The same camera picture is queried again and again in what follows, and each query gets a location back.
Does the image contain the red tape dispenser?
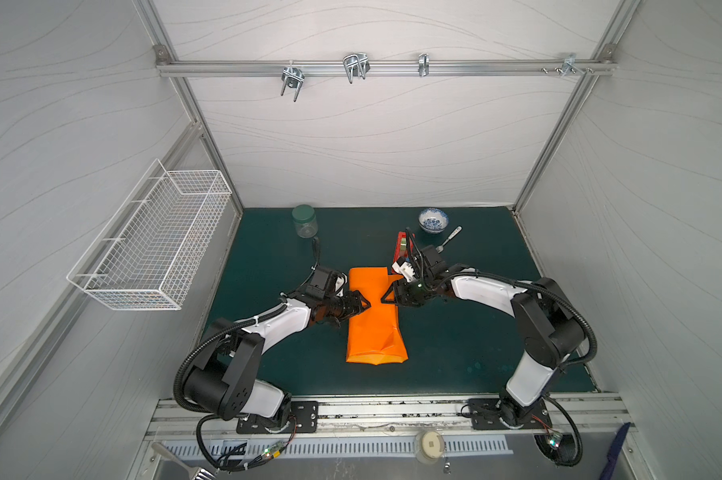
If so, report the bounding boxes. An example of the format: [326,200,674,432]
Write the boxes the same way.
[393,231,409,263]

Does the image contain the aluminium cross rail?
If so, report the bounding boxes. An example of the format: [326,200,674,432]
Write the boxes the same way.
[157,57,618,78]

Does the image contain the left metal clamp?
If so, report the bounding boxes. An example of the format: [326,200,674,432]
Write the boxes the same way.
[280,65,305,102]

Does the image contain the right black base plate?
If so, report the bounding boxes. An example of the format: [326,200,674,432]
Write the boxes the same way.
[466,396,552,431]

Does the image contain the right base cable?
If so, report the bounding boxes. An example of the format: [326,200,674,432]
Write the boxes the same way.
[532,395,585,468]

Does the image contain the green table mat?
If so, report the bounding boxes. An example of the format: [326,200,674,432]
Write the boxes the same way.
[210,207,540,396]

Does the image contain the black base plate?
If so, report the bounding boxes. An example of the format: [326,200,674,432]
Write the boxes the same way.
[236,398,318,435]
[466,396,552,431]

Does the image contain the silver fork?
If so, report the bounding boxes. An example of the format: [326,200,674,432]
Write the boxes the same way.
[436,226,463,253]

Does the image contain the round white puck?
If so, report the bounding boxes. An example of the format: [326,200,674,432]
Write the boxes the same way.
[414,430,446,465]

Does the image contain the right metal bracket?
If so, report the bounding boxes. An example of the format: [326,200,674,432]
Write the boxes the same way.
[540,54,595,78]

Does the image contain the green lid glass jar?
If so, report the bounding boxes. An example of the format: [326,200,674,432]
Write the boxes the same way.
[291,204,318,239]

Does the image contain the middle metal clamp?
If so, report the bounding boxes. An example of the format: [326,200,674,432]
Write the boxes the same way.
[342,52,370,84]

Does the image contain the white wire basket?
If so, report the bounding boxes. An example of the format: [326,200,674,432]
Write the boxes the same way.
[66,159,232,311]

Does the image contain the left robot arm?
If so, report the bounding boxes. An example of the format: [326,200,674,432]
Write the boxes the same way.
[172,266,371,429]

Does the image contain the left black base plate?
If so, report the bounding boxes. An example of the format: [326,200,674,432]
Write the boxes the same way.
[236,398,318,435]

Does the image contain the orange wrapping paper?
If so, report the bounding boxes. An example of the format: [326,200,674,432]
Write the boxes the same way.
[346,267,408,365]

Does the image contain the blue handled tool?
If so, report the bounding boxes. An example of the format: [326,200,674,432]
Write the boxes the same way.
[599,422,632,480]

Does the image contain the blue white ceramic bowl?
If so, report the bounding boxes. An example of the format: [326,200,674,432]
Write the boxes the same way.
[418,207,449,234]

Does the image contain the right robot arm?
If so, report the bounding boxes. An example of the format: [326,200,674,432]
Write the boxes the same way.
[381,246,598,428]

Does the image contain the metal clamp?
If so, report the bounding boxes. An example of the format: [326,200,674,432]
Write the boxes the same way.
[342,52,370,84]
[280,65,305,102]

